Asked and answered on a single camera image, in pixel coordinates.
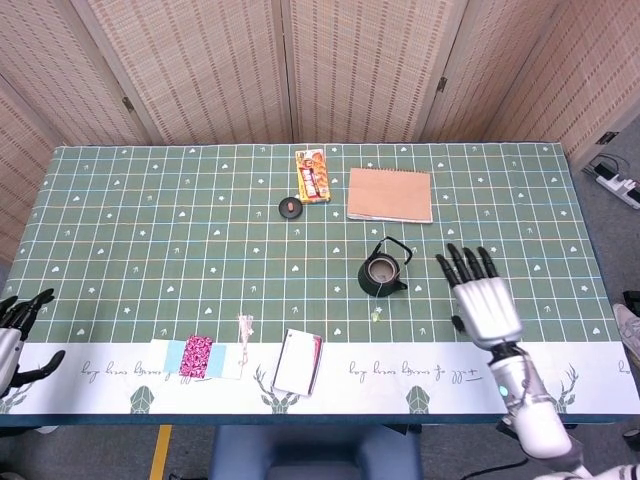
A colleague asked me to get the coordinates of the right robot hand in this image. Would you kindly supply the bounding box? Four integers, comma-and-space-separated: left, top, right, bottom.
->
435, 242, 525, 354

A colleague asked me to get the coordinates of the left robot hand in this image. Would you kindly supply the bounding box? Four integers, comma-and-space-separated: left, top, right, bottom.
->
0, 287, 67, 398

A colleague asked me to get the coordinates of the grey tea bag with string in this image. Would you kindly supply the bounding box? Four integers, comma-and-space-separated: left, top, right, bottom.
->
371, 264, 397, 323

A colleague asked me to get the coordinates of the black cast iron teapot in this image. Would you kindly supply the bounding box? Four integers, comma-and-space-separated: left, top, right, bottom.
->
356, 236, 414, 298

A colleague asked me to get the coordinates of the small black round lid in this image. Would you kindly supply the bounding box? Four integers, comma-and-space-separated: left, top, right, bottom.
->
278, 196, 304, 221

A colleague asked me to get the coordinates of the grey sneaker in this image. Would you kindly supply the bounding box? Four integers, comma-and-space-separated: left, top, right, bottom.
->
613, 301, 640, 370

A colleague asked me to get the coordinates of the woven folding screen panel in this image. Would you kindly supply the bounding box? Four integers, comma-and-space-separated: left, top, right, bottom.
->
0, 0, 151, 147
69, 0, 294, 147
0, 74, 67, 264
419, 0, 640, 147
569, 94, 640, 172
279, 0, 472, 145

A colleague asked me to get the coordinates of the white power strip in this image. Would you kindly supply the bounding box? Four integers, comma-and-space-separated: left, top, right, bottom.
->
582, 158, 640, 210

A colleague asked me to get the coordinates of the magenta patterned card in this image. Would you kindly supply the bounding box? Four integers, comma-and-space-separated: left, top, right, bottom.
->
177, 334, 216, 379

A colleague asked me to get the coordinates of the silver tray with red card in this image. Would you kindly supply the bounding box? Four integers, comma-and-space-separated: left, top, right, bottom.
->
270, 327, 325, 398

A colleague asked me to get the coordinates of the green grid tablecloth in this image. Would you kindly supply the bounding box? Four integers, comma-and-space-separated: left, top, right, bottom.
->
0, 143, 640, 427

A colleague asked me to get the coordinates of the striped bookmark with pink tassel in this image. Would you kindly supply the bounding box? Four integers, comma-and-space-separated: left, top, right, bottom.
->
149, 313, 257, 382

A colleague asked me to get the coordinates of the yellow snack box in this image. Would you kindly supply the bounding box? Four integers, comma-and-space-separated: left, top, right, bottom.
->
294, 148, 333, 205

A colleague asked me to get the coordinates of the blue padded seat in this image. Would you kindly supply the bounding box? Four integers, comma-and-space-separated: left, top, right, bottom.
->
208, 424, 424, 480

